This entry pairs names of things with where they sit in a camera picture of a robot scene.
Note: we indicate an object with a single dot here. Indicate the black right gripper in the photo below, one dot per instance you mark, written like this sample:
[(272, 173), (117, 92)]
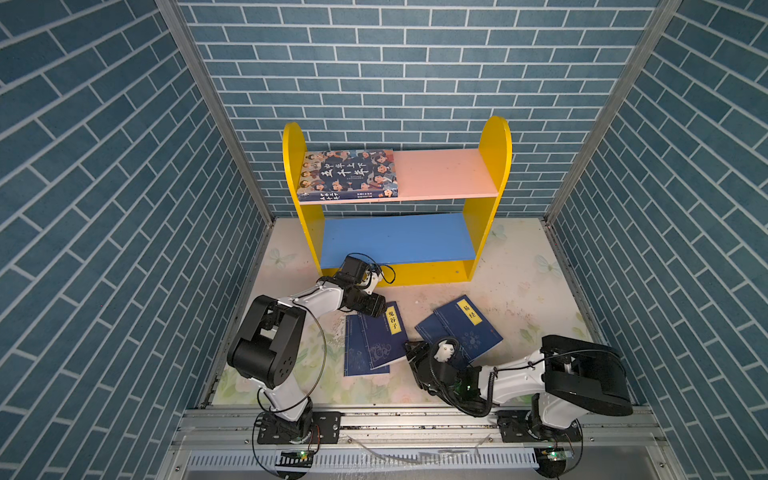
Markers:
[(420, 348)]

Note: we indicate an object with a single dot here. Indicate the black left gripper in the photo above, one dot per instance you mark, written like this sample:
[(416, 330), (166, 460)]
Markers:
[(374, 305)]

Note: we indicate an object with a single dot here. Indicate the navy book yellow label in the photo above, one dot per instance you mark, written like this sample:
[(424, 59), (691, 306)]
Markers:
[(385, 336), (464, 321)]

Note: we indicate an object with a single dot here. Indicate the colourful illustrated history book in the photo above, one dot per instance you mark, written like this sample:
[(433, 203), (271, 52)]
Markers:
[(348, 175)]

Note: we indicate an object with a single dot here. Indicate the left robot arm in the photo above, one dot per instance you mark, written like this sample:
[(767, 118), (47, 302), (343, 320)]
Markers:
[(265, 349)]

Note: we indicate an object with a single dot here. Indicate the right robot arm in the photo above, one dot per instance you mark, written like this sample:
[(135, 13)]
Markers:
[(538, 398)]

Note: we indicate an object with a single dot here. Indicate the navy book leftmost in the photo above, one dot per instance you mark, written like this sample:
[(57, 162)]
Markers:
[(356, 356)]

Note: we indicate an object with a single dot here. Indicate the navy book under right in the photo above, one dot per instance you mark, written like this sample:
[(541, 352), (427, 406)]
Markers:
[(432, 330)]

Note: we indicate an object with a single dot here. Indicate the yellow pink blue bookshelf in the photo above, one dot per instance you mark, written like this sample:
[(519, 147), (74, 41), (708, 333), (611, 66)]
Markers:
[(423, 249)]

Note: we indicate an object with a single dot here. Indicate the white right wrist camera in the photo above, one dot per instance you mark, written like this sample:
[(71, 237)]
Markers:
[(444, 352)]

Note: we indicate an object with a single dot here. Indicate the aluminium frame rail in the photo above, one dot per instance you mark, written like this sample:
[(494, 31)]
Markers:
[(422, 442)]

